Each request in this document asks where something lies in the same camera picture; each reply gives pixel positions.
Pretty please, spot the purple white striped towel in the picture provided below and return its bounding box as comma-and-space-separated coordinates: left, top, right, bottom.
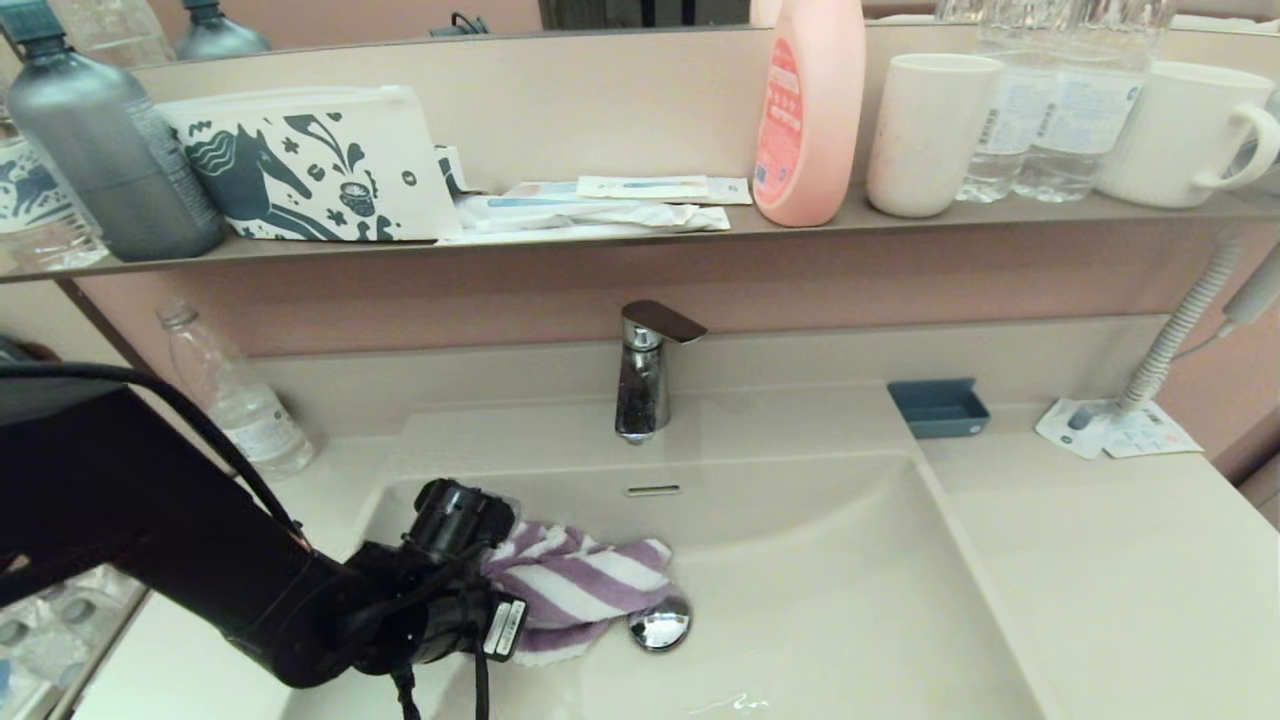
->
480, 520, 676, 669

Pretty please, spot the chrome faucet with dark handle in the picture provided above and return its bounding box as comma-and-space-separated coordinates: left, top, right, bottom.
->
614, 300, 708, 446

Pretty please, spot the beige rectangular sink basin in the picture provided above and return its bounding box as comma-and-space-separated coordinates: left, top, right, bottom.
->
262, 385, 1061, 720

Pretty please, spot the chrome drain stopper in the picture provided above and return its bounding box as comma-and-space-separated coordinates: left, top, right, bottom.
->
628, 597, 693, 653

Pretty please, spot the capless clear plastic bottle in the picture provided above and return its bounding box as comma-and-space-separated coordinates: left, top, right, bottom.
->
158, 300, 316, 479

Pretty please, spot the flat white toiletry packet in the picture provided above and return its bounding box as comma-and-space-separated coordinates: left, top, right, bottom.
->
438, 224, 704, 246

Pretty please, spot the pack of small water bottles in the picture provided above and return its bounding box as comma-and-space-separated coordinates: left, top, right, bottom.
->
0, 572, 149, 701

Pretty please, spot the crumpled white toiletry packet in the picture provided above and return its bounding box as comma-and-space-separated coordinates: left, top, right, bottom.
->
453, 194, 732, 237

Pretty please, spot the small white blue printed packet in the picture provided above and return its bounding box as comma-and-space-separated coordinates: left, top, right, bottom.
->
435, 145, 481, 197

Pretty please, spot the small beige toiletry packet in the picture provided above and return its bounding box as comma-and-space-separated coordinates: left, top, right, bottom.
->
577, 175, 711, 200

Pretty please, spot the white pouch with blue horse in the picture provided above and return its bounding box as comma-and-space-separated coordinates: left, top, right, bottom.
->
158, 84, 464, 243

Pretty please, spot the blue soap tray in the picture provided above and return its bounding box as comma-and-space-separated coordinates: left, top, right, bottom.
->
887, 378, 991, 440

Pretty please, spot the clear plastic water bottle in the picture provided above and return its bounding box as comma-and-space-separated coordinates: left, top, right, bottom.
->
1012, 0, 1179, 204
955, 0, 1073, 204
0, 115, 109, 273

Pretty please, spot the grey bottle with teal cap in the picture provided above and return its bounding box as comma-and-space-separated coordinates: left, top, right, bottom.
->
0, 0, 227, 262

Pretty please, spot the pink lotion bottle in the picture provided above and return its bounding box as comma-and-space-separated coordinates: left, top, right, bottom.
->
751, 0, 867, 228

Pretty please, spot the white printed paper leaflet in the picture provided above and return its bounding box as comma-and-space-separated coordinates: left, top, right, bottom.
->
1104, 402, 1204, 460

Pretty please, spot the grey white hair dryer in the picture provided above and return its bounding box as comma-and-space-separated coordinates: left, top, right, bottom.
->
1222, 245, 1280, 329

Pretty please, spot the wall mirror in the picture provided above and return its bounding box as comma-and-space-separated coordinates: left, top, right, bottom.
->
0, 0, 1280, 71

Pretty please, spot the white handleless cup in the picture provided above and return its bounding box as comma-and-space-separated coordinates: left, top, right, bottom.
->
866, 53, 1004, 219

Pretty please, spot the brown wall shelf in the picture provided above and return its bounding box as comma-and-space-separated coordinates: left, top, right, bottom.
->
0, 190, 1280, 284

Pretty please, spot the white coiled hose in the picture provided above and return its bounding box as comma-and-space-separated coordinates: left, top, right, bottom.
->
1117, 230, 1251, 416

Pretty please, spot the white mug with handle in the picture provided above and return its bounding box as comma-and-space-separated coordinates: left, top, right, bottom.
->
1095, 60, 1280, 210

